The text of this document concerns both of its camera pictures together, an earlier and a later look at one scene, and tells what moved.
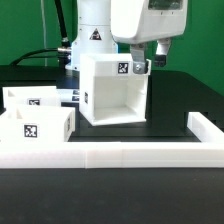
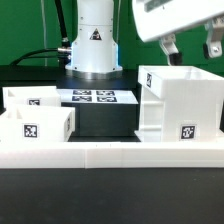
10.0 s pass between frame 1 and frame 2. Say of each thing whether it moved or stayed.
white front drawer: stayed
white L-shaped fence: stayed
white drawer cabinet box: moved
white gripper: moved
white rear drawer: stayed
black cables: stayed
